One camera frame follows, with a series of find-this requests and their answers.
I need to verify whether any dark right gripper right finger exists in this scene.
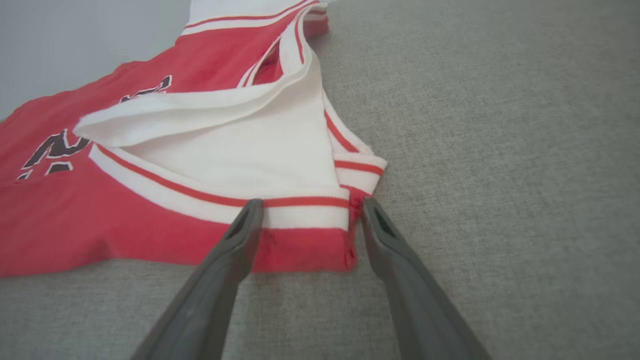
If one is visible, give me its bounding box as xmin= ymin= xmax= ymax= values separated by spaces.
xmin=361 ymin=196 xmax=493 ymax=360

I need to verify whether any grey fabric sofa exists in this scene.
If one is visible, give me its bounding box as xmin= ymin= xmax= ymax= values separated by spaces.
xmin=0 ymin=0 xmax=640 ymax=360

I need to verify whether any red Bulls basketball jersey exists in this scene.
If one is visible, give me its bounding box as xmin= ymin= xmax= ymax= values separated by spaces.
xmin=0 ymin=0 xmax=388 ymax=279

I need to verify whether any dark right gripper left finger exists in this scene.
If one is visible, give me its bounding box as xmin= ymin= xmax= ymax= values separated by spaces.
xmin=131 ymin=198 xmax=265 ymax=360

